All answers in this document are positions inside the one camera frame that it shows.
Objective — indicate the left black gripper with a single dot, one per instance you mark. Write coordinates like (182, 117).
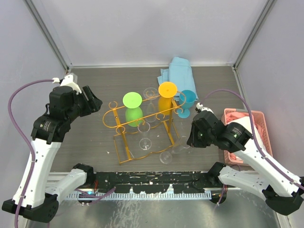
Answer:
(93, 103)

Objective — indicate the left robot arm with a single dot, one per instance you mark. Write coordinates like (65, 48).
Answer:
(33, 200)

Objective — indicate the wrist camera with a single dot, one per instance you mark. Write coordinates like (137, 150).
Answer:
(200, 107)
(69, 80)

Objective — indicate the gold wire glass rack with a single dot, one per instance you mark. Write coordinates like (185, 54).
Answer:
(119, 115)

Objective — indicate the blue plastic wine glass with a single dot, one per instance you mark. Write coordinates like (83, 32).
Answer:
(186, 100)

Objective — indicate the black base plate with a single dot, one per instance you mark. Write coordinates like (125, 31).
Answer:
(153, 182)

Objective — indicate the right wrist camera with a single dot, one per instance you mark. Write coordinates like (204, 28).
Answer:
(200, 107)

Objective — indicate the clear flute glass back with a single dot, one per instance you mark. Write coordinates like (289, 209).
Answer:
(150, 94)

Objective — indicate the green plastic wine glass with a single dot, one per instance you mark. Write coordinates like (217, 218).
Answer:
(133, 113)

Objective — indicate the pink plastic basket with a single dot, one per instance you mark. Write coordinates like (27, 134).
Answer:
(260, 119)

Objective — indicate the orange plastic wine glass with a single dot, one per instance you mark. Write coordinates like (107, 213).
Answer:
(167, 90)

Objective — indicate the clear flute glass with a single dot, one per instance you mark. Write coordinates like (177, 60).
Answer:
(150, 94)
(180, 146)
(144, 130)

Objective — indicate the white cloth in basket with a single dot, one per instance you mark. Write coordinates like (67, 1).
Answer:
(243, 119)

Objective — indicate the light blue folded cloth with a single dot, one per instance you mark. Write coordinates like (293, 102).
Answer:
(179, 73)

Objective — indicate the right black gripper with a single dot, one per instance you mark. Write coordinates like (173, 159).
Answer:
(192, 140)

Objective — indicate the clear flute glass front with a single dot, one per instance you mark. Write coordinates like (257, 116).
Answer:
(180, 146)

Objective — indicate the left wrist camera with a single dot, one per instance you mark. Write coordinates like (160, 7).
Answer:
(69, 80)

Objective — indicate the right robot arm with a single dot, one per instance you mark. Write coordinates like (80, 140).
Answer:
(278, 187)

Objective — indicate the slotted cable duct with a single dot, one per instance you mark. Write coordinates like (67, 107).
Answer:
(169, 195)

